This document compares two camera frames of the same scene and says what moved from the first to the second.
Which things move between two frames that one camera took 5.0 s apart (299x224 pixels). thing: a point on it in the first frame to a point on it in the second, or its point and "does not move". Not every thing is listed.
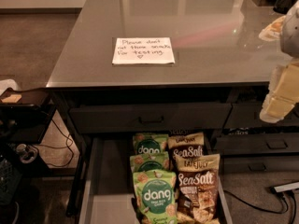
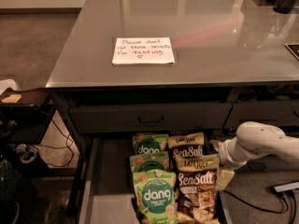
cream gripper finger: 276,108 to 217,145
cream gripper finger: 288,87 to 224,176
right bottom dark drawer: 261,164 does not move
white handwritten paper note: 142,50 does not move
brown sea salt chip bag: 197,182 does not move
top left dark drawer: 163,117 does not move
